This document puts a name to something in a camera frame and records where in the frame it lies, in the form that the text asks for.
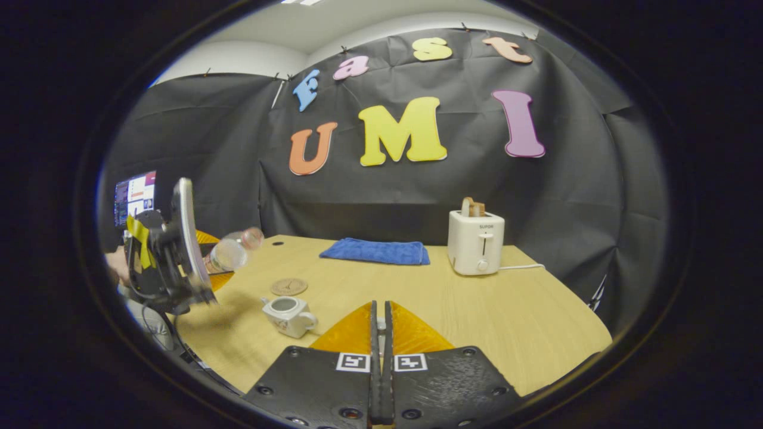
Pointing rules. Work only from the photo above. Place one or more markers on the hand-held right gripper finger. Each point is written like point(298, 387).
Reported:
point(374, 369)
point(387, 369)

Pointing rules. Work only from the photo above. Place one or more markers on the white toaster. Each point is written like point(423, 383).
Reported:
point(475, 244)

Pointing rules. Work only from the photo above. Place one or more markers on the pale bread slice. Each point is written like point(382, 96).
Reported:
point(467, 207)

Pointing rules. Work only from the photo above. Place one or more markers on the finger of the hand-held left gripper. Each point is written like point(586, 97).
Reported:
point(207, 238)
point(220, 280)

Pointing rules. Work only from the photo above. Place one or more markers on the white teacup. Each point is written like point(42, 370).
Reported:
point(289, 319)

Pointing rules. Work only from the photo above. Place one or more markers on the clear plastic water bottle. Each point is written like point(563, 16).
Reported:
point(229, 255)

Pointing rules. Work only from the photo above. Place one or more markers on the round wooden coaster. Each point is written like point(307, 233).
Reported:
point(289, 287)

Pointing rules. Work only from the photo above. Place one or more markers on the blue towel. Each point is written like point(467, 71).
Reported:
point(375, 251)

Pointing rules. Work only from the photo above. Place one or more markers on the brown bread slice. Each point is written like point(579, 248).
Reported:
point(478, 209)

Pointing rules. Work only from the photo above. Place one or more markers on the computer monitor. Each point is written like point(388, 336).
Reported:
point(136, 196)

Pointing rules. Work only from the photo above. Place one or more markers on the ceiling light panel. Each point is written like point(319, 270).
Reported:
point(301, 2)

